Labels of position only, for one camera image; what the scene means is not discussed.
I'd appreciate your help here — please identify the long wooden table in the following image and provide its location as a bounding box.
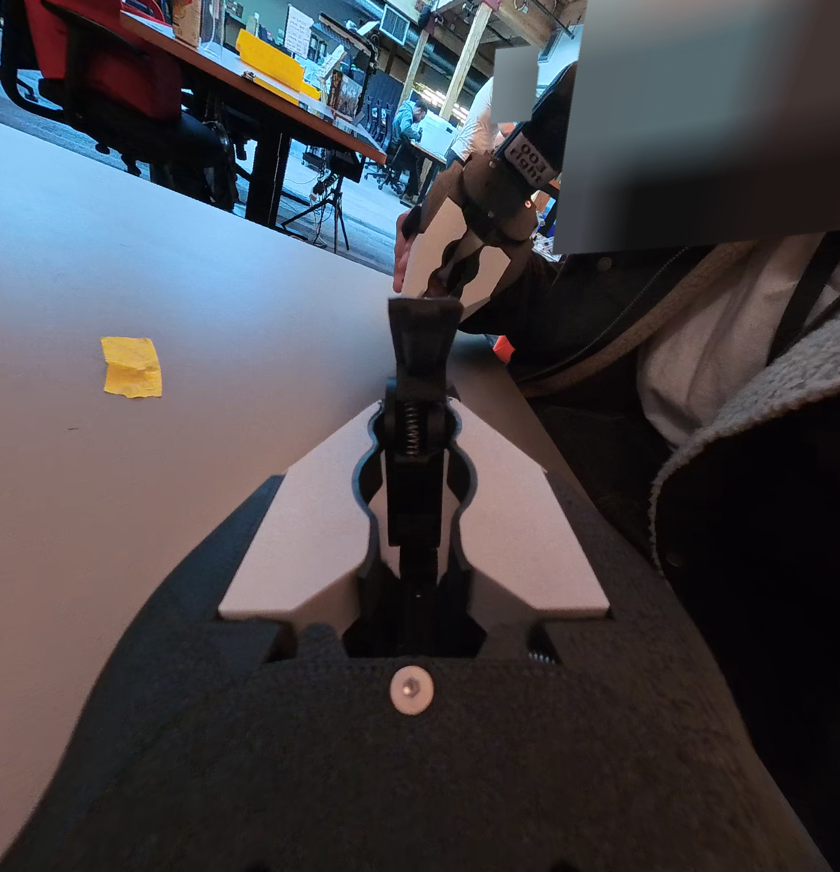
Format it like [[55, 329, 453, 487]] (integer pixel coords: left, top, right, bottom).
[[120, 10, 388, 229]]

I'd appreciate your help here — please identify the black tripod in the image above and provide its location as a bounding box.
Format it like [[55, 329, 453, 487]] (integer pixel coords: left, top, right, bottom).
[[280, 153, 366, 254]]

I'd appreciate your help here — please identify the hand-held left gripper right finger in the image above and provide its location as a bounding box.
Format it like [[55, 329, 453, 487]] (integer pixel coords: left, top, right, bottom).
[[449, 401, 610, 644]]

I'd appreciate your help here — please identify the black fleece-lined jacket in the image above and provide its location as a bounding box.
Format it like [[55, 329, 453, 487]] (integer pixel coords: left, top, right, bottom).
[[515, 232, 840, 872]]

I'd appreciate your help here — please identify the white shirt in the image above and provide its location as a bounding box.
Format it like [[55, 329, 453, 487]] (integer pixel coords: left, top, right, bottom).
[[638, 235, 840, 444]]

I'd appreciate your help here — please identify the yellow tape piece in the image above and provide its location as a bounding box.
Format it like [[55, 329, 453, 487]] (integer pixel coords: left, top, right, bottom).
[[101, 337, 163, 399]]

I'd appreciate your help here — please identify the white paper sign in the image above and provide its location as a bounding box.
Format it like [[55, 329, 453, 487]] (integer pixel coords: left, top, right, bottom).
[[283, 5, 315, 59]]

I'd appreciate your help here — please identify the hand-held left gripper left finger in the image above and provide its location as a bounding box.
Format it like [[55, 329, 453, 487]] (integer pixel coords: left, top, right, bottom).
[[219, 401, 388, 641]]

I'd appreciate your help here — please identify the black plastic spring clamp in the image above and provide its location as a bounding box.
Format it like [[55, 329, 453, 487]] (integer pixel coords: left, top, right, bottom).
[[381, 295, 467, 656]]

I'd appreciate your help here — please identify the red office chair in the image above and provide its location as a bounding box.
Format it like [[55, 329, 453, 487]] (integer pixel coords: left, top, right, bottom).
[[0, 0, 240, 208]]

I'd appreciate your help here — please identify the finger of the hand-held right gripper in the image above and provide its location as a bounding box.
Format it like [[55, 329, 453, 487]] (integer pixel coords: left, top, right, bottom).
[[459, 244, 512, 322], [399, 196, 475, 301]]

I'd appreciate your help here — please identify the colourful picture box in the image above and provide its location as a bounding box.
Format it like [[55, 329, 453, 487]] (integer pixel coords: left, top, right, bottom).
[[326, 68, 364, 122]]

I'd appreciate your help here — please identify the person's right forearm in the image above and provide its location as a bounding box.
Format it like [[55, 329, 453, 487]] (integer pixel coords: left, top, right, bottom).
[[458, 235, 639, 342]]

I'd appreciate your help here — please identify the brown snack jar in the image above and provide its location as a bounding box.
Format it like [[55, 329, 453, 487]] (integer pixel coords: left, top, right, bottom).
[[171, 0, 203, 47]]

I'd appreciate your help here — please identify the yellow plastic bin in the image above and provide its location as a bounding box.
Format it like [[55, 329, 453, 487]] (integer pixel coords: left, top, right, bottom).
[[236, 29, 322, 103]]

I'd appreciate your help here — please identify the light wooden post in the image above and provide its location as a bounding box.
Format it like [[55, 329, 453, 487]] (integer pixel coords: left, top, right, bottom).
[[439, 0, 496, 124]]

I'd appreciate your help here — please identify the black shoulder strap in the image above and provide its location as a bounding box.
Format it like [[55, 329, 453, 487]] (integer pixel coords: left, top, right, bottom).
[[767, 235, 840, 362]]

